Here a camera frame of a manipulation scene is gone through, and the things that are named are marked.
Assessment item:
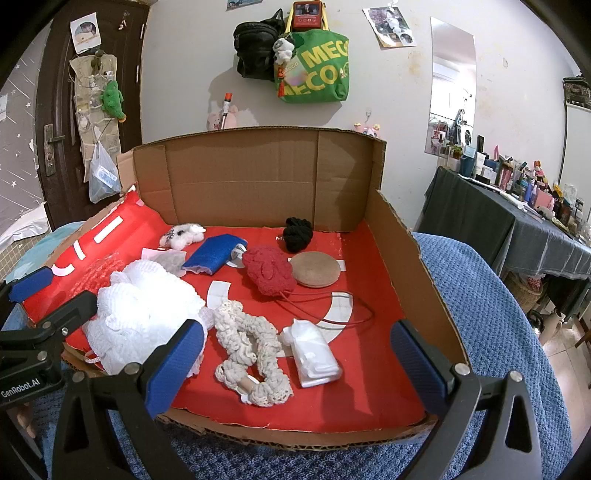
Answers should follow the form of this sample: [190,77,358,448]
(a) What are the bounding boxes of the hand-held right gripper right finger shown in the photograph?
[390,319,542,480]

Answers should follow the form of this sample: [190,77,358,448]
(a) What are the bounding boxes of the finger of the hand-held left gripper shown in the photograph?
[0,267,54,305]
[0,290,99,365]

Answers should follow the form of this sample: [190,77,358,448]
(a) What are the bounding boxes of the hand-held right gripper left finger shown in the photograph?
[52,318,207,480]

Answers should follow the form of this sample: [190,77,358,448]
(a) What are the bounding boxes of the white mesh bath sponge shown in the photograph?
[82,259,215,377]

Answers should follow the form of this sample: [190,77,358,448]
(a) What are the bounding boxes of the cream crochet scrunchie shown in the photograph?
[213,300,294,408]

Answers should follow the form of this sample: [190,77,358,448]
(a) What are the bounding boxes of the white sheer pouch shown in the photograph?
[141,247,190,278]

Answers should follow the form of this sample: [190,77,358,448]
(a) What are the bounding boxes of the white plastic bag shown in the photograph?
[280,319,342,387]

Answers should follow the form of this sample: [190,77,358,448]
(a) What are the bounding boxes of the blue cloth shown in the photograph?
[181,234,249,274]

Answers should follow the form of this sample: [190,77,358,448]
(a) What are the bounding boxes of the small white plush toy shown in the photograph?
[159,222,207,250]

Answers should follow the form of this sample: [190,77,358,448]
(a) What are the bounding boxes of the red knitted pouch with cord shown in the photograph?
[241,246,375,326]

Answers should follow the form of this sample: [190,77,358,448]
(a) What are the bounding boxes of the brown round pad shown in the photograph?
[290,251,340,288]

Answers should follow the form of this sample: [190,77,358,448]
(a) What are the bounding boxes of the black scrunchie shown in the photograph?
[278,216,314,254]

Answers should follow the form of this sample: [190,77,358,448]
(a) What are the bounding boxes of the cardboard box with red floor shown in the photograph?
[21,128,467,450]

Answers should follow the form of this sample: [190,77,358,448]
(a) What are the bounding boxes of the person's left hand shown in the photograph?
[13,401,38,439]

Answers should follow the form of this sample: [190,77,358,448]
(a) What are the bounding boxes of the light teal bed sheet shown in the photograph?
[14,222,86,273]

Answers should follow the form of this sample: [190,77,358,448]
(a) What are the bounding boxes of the white crumpled plastic sheet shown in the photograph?
[0,200,49,252]

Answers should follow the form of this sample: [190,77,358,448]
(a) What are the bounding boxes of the blue fleece blanket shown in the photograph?
[0,231,568,480]

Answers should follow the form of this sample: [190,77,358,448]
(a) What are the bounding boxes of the clear plastic bag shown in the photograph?
[88,141,122,204]

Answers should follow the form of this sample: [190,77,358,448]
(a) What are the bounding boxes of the woven basket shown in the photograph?
[510,272,548,312]

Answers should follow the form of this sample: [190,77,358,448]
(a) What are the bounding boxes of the table with dark cloth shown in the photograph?
[416,166,591,319]

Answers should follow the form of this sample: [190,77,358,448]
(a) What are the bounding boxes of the beige hanging organizer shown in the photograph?
[69,51,125,183]

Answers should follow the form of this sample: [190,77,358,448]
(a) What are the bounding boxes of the dark brown door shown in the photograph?
[34,0,151,232]

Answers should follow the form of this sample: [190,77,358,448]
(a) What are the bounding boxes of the green plush toy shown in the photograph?
[102,79,126,123]

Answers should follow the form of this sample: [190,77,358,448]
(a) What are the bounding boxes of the row of cosmetics bottles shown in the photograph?
[445,136,591,241]

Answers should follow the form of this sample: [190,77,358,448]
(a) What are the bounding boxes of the pink plush toy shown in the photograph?
[207,104,239,131]

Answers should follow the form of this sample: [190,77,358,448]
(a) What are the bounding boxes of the round photo sticker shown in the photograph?
[70,11,101,51]

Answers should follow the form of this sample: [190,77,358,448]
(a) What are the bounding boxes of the white wardrobe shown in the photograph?
[558,76,591,217]

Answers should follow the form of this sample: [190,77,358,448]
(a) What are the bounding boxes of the green tote bag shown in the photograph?
[274,28,350,103]

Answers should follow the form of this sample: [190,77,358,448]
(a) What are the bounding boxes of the dark bags on wardrobe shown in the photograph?
[562,76,591,109]

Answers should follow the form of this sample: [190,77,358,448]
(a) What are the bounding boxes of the black backpack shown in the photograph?
[232,9,289,83]

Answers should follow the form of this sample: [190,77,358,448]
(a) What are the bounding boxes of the red framed picture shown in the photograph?
[291,1,326,33]

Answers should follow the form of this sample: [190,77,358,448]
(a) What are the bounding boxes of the metal door handle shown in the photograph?
[42,124,65,176]

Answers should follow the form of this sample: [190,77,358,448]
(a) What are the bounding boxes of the wall mirror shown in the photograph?
[424,17,476,158]

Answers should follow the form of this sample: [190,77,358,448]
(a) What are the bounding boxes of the white plush keychain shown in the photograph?
[272,37,296,63]

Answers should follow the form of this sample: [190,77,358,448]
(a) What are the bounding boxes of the photo wall poster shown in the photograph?
[362,6,417,49]

